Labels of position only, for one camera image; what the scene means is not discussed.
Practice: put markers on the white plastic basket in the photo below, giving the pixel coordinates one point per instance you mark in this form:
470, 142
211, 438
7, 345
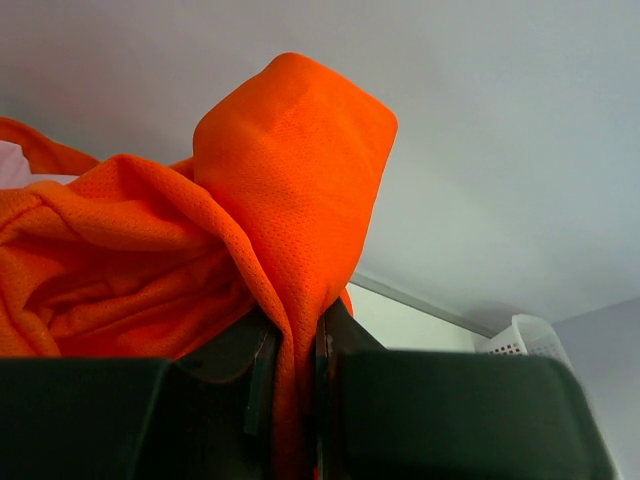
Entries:
527, 336

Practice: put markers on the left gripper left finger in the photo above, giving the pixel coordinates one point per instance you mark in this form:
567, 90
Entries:
204, 416

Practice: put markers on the pink folded t shirt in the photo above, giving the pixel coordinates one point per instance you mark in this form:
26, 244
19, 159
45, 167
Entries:
15, 171

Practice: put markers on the orange t shirt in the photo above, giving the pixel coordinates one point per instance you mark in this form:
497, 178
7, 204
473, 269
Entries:
128, 257

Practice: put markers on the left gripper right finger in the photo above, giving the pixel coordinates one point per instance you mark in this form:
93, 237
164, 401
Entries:
391, 414

